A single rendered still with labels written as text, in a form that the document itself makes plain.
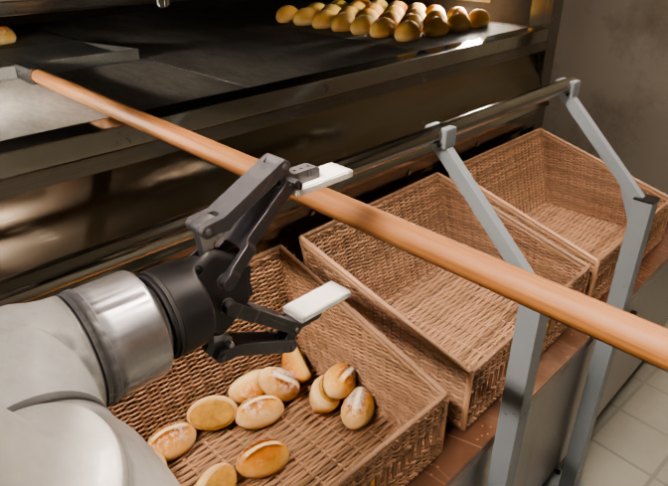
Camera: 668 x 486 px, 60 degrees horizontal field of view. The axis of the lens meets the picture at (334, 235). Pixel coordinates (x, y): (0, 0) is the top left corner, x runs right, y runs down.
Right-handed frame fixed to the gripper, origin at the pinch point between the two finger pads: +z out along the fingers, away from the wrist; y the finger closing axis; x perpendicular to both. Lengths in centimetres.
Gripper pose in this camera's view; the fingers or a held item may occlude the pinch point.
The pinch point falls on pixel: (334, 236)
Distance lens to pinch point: 58.6
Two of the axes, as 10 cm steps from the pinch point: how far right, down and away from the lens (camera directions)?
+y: 0.0, 8.9, 4.7
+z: 7.1, -3.3, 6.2
